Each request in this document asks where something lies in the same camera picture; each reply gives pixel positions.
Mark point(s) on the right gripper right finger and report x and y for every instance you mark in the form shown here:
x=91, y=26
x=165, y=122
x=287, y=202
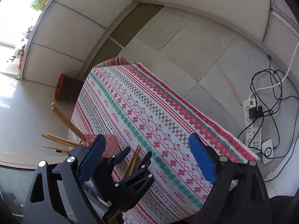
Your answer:
x=238, y=194

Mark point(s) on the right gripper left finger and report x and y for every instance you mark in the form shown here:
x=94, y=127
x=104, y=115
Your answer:
x=44, y=203

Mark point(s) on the wooden chopstick on table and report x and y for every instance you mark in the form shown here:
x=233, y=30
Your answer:
x=60, y=140
x=130, y=162
x=134, y=164
x=68, y=123

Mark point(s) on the black tipped chopstick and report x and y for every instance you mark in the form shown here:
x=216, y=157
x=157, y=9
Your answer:
x=58, y=150

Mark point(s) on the pink perforated utensil holder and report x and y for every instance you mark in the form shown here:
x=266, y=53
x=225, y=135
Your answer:
x=112, y=147

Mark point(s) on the white charger box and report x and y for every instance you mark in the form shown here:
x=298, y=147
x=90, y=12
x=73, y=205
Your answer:
x=267, y=151

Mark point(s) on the patterned red green tablecloth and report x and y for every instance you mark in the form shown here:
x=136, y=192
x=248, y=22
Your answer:
x=131, y=103

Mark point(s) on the white power strip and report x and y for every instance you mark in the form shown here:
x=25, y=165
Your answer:
x=252, y=126

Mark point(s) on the dark bin with red bag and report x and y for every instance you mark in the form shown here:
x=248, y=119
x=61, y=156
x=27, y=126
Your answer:
x=67, y=89

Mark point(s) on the chopstick on floor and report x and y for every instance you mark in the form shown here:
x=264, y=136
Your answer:
x=229, y=83

